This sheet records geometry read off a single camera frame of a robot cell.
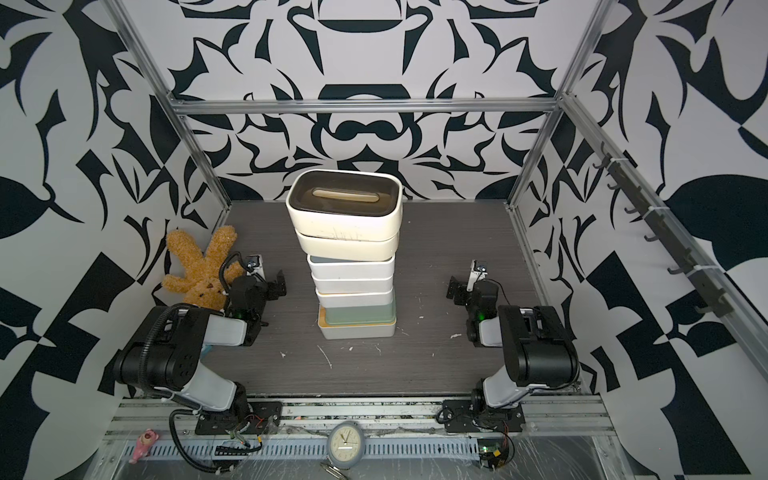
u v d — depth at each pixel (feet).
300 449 2.34
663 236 1.78
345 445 2.21
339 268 2.02
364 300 2.36
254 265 2.64
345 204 1.74
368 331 2.74
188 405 1.81
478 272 2.68
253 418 2.39
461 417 2.40
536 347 1.54
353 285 2.21
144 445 2.25
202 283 2.86
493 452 2.33
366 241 1.72
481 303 2.37
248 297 2.35
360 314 2.65
